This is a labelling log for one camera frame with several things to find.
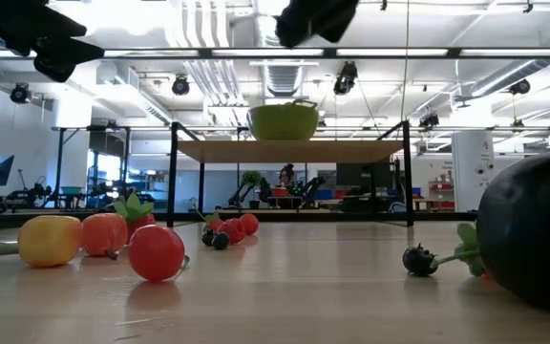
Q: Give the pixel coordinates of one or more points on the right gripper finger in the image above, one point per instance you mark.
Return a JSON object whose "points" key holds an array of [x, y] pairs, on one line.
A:
{"points": [[339, 19], [299, 21]]}

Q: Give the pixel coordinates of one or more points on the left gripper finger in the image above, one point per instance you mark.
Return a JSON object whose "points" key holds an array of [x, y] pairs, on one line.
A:
{"points": [[55, 21], [60, 55]]}

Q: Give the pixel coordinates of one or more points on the green plastic colander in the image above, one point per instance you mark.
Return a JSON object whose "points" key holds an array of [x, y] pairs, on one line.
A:
{"points": [[283, 122]]}

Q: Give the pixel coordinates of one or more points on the orange toy peach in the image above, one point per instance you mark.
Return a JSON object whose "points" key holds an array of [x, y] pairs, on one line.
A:
{"points": [[104, 234]]}

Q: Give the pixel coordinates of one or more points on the yellow-orange toy peach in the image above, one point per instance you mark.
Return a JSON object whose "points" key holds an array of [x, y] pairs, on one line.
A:
{"points": [[48, 241]]}

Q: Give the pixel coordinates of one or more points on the red toy strawberry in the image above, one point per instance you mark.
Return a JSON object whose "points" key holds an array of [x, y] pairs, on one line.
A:
{"points": [[215, 224], [468, 234], [142, 223]]}

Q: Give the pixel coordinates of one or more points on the red toy raspberry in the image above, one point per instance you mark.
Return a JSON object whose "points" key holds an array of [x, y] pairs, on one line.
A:
{"points": [[233, 230]]}

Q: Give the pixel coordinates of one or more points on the toy blueberry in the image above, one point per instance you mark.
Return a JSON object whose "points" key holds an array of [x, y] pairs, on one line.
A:
{"points": [[207, 238], [220, 241]]}

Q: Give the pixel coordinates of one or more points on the black toy cherry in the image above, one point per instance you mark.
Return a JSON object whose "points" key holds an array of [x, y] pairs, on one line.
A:
{"points": [[418, 260]]}

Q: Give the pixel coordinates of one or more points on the dark toy avocado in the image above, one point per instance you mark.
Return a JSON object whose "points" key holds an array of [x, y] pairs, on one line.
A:
{"points": [[533, 229]]}

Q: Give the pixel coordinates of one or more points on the black background robot arm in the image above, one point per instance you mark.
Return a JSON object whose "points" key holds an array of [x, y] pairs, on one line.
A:
{"points": [[260, 191], [313, 186]]}

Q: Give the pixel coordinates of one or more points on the overhead LED light bar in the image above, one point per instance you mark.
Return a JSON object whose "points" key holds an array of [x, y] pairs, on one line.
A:
{"points": [[330, 52]]}

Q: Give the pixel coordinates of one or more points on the black ceiling spotlight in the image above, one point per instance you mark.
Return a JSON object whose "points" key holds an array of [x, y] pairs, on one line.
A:
{"points": [[180, 86], [19, 93], [429, 120], [521, 87]]}

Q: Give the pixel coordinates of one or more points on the wooden shelf riser black legs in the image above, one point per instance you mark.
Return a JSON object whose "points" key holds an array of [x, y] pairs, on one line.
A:
{"points": [[284, 151]]}

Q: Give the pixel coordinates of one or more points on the person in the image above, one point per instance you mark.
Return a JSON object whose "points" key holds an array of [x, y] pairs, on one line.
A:
{"points": [[287, 176]]}

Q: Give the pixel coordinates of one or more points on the black monitor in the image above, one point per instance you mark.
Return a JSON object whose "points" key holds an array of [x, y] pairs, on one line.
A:
{"points": [[363, 174]]}

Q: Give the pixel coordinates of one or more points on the green background plant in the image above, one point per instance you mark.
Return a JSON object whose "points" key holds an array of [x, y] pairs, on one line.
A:
{"points": [[252, 178]]}

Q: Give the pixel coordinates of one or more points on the red laptop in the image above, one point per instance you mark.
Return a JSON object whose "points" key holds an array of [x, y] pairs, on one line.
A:
{"points": [[280, 192]]}

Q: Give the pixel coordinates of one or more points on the blue storage bin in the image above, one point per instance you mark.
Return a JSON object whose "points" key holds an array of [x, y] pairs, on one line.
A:
{"points": [[322, 194]]}

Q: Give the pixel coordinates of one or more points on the red storage bin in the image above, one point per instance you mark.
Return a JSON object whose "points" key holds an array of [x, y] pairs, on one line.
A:
{"points": [[343, 194]]}

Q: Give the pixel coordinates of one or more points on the white pillar with sign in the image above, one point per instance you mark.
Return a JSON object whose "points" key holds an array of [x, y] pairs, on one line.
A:
{"points": [[471, 167]]}

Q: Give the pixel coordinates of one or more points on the white shelf red boxes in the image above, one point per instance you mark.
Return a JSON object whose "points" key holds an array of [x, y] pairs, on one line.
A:
{"points": [[442, 196]]}

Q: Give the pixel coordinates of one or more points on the black overhead camera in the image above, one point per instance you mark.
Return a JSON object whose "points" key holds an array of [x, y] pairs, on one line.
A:
{"points": [[346, 76]]}

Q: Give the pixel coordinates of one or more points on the black background workstation frame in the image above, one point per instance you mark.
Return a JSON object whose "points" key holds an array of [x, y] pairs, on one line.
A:
{"points": [[59, 162]]}

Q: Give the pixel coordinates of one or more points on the black aluminium frame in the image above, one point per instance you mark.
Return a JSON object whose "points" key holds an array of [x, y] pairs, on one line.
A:
{"points": [[275, 217]]}

